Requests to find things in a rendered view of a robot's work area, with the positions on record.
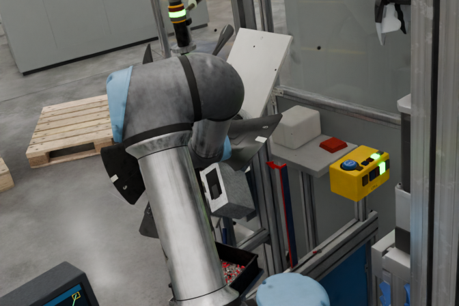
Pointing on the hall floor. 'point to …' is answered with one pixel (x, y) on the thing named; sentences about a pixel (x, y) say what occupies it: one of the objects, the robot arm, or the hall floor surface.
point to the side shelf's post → (308, 201)
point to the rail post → (373, 275)
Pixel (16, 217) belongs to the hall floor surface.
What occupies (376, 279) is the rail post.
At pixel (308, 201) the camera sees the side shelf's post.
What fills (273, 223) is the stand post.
